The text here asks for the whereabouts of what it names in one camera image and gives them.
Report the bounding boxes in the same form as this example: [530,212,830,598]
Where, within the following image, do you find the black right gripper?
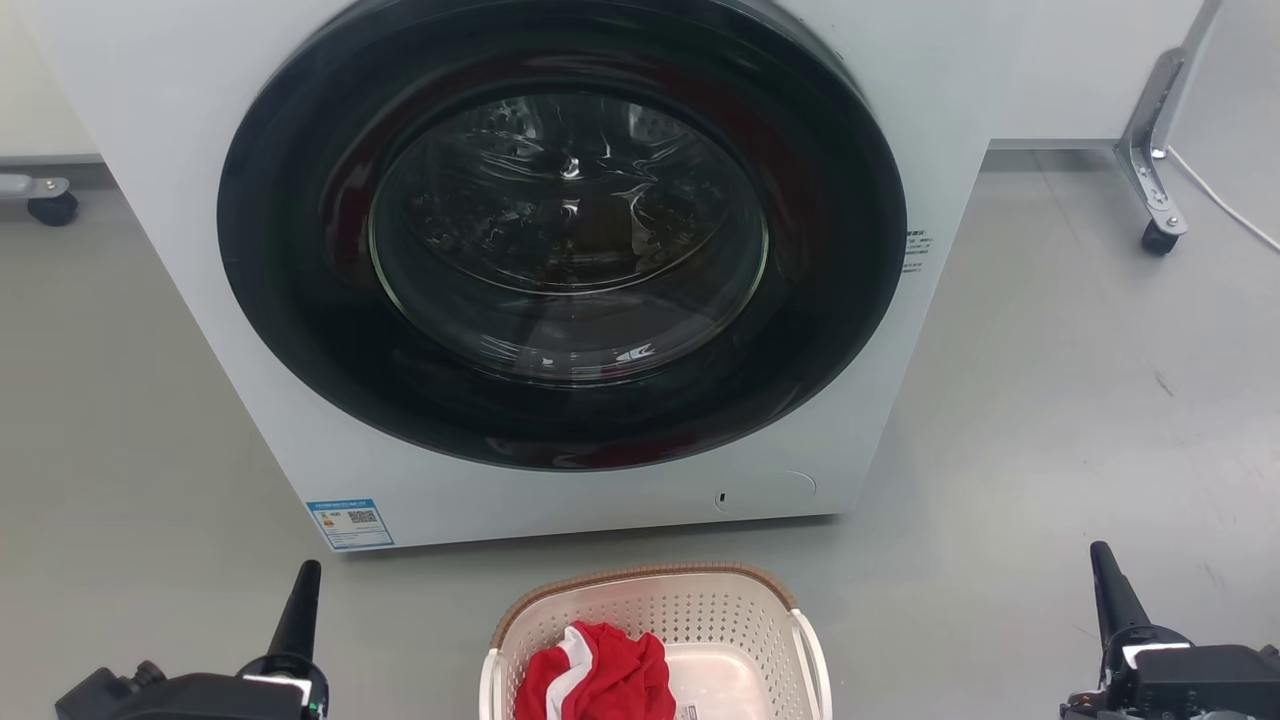
[1060,540,1280,720]

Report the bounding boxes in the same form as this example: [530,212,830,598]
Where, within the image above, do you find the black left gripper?
[55,559,331,720]

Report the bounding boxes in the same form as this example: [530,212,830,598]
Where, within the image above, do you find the cream perforated laundry basket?
[478,561,833,720]

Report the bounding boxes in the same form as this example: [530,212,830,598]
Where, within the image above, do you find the blue energy label sticker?
[306,498,396,551]

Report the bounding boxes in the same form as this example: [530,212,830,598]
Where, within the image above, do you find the red and white garment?
[514,621,678,720]

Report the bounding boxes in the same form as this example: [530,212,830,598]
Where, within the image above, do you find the round black washer door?
[216,0,909,472]

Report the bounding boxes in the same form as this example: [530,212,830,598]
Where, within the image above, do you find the white front-load washing machine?
[25,0,1016,552]

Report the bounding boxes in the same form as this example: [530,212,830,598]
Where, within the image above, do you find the white floor cable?
[1166,146,1280,254]

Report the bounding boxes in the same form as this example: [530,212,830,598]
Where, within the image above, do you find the tall grey metal bracket leg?
[1114,48,1190,238]

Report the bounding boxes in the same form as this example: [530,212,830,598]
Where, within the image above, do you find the short grey metal bracket leg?
[0,175,72,202]

